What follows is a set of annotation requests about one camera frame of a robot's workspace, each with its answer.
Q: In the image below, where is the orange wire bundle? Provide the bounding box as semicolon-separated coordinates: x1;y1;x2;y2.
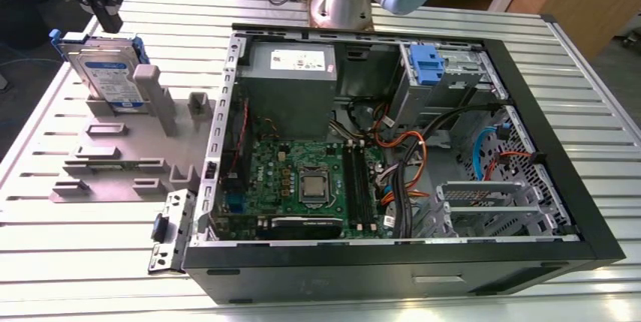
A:
374;130;431;206

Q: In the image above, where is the black latch with blue pad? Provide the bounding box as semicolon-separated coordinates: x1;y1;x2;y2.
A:
150;213;171;242

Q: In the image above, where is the grey plastic parts rack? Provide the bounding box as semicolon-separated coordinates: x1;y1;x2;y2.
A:
47;65;219;203

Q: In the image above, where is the hard disk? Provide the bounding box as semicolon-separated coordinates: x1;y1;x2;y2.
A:
48;29;151;115

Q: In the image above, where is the blue wire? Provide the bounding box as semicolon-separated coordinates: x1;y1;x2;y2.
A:
472;122;513;183

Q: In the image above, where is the green motherboard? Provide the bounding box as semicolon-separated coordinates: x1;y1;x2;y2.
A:
212;140;402;240

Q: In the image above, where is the blue plastic drive latch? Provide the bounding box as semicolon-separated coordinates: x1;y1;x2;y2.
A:
407;44;447;86

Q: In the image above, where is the black PC case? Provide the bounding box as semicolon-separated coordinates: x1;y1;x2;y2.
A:
180;23;628;305

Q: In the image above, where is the grey metal drive cage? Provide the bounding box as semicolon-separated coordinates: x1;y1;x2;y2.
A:
390;42;508;128

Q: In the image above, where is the grey power supply unit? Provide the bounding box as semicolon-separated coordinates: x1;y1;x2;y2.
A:
238;40;338;143

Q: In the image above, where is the black RAM slot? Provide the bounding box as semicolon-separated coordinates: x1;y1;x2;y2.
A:
355;140;379;231
342;140;365;231

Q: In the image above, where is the black graphics card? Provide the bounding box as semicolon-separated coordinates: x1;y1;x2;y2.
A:
254;215;345;241

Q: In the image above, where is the green RAM stick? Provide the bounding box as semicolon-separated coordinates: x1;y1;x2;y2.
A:
83;163;140;171

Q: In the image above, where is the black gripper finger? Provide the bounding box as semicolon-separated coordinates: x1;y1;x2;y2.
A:
59;0;124;33

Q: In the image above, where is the silver CPU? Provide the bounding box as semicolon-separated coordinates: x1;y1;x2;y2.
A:
303;176;330;200

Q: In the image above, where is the silver rear bracket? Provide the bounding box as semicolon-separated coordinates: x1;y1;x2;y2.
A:
146;188;198;275

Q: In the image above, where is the metal CPU socket cover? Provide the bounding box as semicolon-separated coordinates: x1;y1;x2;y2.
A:
298;166;335;209

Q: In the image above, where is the black cable bundle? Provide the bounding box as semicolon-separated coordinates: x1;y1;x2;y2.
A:
390;103;505;239

